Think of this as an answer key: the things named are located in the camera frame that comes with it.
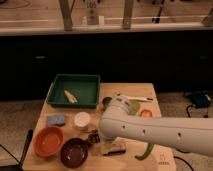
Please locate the small metal cup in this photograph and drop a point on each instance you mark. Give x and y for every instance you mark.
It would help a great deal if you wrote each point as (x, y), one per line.
(106, 101)

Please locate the wooden frame post left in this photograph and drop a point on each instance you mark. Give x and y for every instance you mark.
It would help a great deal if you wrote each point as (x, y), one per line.
(66, 15)

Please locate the green chili pepper toy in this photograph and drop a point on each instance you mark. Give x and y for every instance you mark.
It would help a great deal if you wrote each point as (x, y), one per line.
(147, 152)

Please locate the orange bowl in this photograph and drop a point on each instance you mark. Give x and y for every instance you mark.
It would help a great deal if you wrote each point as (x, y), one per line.
(48, 141)

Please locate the dark teal floor box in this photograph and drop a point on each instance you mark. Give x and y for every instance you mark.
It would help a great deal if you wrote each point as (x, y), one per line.
(199, 99)

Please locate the orange toy fruit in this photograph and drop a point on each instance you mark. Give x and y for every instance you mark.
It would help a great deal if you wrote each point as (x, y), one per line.
(146, 113)

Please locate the green plastic tray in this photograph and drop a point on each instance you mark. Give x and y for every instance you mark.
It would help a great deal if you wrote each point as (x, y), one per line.
(85, 88)

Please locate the wooden frame post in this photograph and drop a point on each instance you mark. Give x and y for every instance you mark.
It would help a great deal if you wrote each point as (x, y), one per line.
(127, 15)
(66, 15)

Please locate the brown grape bunch toy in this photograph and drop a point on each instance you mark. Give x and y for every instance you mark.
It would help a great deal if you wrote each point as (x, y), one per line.
(93, 138)

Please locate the white handled brush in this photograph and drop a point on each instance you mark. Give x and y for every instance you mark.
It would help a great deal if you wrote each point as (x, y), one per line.
(141, 99)

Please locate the blue sponge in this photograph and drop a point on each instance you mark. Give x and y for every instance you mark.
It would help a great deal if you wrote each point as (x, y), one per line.
(58, 120)

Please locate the wooden frame post right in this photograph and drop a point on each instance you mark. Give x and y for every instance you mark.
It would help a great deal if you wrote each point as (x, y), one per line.
(127, 15)

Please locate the green plastic cup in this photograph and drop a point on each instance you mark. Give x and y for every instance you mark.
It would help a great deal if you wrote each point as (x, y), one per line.
(135, 106)

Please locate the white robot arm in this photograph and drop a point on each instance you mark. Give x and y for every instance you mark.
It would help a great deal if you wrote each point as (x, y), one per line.
(188, 134)

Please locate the dark purple bowl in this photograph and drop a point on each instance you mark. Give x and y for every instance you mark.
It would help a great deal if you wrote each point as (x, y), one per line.
(74, 153)

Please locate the white background device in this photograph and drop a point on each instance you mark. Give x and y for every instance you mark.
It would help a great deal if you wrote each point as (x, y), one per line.
(92, 12)

